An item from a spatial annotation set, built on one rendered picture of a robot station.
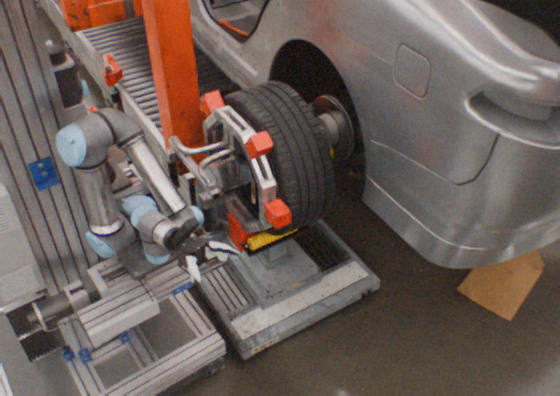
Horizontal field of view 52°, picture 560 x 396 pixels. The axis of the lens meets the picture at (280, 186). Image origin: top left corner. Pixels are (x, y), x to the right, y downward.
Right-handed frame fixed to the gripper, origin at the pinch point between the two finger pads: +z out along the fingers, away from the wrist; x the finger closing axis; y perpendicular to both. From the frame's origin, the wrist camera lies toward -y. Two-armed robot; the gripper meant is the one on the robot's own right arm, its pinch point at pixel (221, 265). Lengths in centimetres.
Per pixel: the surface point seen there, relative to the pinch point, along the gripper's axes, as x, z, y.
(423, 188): -86, 19, 6
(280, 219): -58, -24, 30
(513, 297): -171, 52, 101
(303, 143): -77, -30, 5
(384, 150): -93, -3, 2
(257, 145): -58, -38, 2
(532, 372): -135, 77, 106
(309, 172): -75, -24, 15
